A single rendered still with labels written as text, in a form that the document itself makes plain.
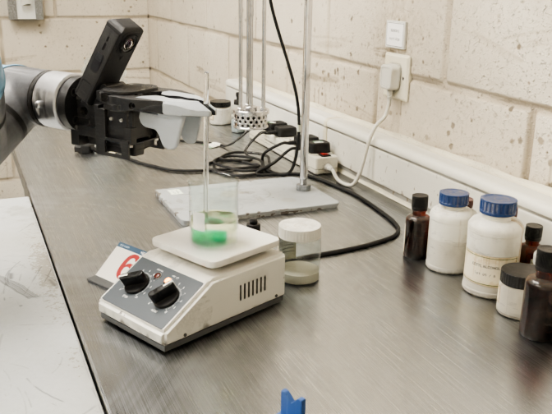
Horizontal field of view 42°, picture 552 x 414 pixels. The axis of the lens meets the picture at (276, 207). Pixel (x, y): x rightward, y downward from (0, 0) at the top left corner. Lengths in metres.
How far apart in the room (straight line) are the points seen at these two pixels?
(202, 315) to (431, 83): 0.70
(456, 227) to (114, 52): 0.51
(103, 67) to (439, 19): 0.65
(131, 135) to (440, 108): 0.63
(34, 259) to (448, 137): 0.72
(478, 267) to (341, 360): 0.26
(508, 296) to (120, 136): 0.52
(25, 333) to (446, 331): 0.50
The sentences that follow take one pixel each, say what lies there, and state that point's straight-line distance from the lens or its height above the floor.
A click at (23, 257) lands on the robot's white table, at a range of 1.14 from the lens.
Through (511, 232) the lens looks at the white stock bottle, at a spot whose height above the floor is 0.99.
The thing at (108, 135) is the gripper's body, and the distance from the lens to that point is 0.92.
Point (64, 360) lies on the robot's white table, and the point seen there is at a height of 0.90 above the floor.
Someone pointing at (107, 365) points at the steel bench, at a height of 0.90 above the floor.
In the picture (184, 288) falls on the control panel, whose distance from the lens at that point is 0.85.
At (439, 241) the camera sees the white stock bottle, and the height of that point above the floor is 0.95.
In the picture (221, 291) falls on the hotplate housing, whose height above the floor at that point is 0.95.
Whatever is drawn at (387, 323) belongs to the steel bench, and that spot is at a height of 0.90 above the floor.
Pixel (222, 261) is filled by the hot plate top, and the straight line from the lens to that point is 0.85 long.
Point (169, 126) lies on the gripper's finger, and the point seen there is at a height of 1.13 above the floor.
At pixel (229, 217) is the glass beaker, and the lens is 0.87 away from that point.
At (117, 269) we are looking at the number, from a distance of 1.03.
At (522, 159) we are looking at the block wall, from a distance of 1.18.
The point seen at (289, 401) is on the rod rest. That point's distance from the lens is 0.70.
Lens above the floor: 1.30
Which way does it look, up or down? 18 degrees down
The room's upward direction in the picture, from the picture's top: 1 degrees clockwise
